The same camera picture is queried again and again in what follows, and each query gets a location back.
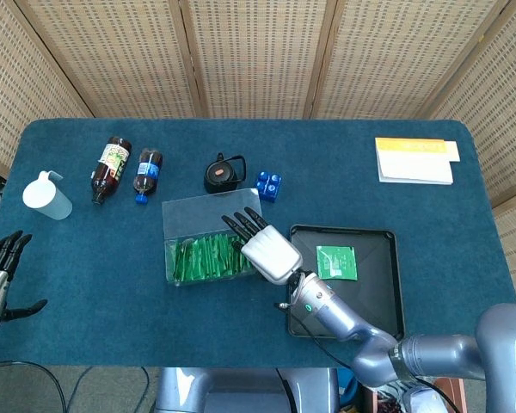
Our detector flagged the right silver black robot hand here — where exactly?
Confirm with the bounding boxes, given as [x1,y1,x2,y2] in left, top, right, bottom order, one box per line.
[221,206,304,286]

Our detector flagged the clear plastic box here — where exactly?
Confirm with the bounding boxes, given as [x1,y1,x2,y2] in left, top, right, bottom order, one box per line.
[161,188,267,288]

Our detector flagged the black plastic tray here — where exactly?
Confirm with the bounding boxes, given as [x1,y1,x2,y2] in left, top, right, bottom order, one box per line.
[286,223,406,341]

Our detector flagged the large brown tea bottle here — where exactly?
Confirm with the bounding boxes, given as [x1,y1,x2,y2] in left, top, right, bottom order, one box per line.
[89,136,133,206]

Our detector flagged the blue toy building brick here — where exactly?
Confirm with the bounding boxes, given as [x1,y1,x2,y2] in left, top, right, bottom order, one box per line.
[255,170,284,203]

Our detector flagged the white plastic measuring cup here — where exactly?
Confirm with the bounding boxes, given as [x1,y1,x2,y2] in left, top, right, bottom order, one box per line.
[21,170,73,221]

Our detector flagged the blue table cloth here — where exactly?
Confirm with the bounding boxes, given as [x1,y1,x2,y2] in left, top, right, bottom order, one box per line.
[0,118,516,370]

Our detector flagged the blue-grey robot torso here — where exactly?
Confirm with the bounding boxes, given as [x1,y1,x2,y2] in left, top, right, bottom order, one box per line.
[154,367,341,413]

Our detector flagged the small blue-capped drink bottle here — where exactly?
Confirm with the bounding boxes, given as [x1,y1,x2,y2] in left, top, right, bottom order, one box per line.
[132,148,163,205]

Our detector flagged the white and yellow booklet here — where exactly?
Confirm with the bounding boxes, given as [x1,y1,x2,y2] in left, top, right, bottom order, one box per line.
[374,136,461,186]

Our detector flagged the wicker folding screen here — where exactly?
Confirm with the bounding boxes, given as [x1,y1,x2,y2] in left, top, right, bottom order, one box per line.
[0,0,516,311]

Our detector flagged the black right hand cable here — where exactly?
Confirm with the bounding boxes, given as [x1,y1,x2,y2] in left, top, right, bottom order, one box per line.
[273,300,358,373]

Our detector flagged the black kettle with handle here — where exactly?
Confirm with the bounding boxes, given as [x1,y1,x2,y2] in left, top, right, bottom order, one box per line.
[203,152,248,194]

